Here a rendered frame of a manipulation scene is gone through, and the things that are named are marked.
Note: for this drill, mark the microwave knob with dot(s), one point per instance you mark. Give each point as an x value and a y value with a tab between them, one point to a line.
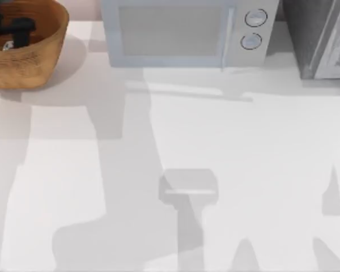
251	41
255	17

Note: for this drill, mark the microwave oven door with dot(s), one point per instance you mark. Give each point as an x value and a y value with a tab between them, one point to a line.
167	31

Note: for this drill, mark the pale microwave oven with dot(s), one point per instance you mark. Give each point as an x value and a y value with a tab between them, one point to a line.
267	34

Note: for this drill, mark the small silver object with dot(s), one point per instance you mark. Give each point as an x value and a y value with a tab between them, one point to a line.
8	46

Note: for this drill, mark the wooden basket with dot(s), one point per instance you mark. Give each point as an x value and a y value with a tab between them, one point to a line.
31	66

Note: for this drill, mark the pale grey cabinet door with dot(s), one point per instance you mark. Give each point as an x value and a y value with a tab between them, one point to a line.
338	48

